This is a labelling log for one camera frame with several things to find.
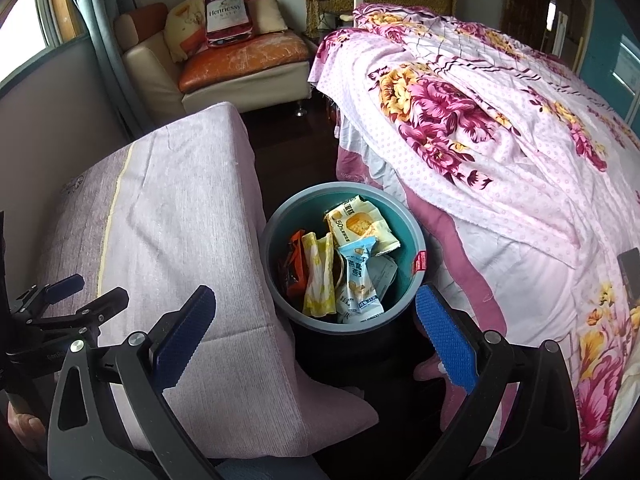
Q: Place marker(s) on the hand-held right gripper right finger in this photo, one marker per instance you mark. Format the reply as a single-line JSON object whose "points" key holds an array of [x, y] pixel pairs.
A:
{"points": [[445, 340]]}

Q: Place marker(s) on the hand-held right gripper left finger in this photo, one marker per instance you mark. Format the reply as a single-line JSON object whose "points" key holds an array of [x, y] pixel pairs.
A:
{"points": [[182, 335]]}

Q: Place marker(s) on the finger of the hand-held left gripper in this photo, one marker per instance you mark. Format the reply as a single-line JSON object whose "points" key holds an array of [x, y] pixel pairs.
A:
{"points": [[100, 305], [62, 285]]}

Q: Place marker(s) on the light blue snack wrapper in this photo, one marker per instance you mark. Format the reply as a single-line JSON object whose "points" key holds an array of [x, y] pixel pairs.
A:
{"points": [[355, 280]]}

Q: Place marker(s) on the teal trash bin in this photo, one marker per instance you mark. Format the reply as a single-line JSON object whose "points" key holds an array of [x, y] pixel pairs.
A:
{"points": [[280, 240]]}

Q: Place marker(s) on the red orange snack wrapper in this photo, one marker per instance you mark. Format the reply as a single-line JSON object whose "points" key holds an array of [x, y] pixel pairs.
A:
{"points": [[298, 260]]}

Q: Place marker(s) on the yellow snack wrapper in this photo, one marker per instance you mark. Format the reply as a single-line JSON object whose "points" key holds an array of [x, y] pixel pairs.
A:
{"points": [[320, 275]]}

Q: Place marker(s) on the cream cake snack wrapper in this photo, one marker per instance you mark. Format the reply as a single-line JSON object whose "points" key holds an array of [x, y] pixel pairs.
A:
{"points": [[360, 225]]}

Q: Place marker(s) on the person's left hand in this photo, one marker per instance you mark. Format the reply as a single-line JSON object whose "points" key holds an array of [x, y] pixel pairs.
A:
{"points": [[25, 425]]}

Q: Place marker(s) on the black phone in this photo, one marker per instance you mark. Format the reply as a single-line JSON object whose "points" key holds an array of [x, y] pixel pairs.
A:
{"points": [[630, 267]]}

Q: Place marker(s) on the pink floral quilt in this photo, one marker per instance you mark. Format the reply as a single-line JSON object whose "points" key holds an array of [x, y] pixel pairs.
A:
{"points": [[475, 135]]}

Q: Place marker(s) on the cream sofa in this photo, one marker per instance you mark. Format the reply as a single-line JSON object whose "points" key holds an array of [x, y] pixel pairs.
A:
{"points": [[150, 75]]}

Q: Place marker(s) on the teal curtain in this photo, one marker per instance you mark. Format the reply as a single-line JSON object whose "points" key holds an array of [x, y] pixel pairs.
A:
{"points": [[107, 35]]}

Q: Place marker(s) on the window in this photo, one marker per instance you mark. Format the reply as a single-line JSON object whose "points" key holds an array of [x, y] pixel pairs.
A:
{"points": [[22, 25]]}

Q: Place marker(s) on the yellow cartoon pillow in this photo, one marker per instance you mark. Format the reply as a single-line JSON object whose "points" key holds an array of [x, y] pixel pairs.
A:
{"points": [[180, 30]]}

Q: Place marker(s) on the orange seat cushion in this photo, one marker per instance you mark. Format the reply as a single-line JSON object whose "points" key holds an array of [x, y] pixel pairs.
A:
{"points": [[240, 60]]}

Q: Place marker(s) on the bottle-shaped pillow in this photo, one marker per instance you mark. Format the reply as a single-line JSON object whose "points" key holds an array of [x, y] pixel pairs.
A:
{"points": [[227, 15]]}

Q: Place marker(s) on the cream pillow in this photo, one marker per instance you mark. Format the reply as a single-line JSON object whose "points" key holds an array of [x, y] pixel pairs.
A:
{"points": [[270, 15]]}

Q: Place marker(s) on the dark wooden door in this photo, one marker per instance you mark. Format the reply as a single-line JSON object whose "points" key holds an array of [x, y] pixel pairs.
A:
{"points": [[525, 0]]}

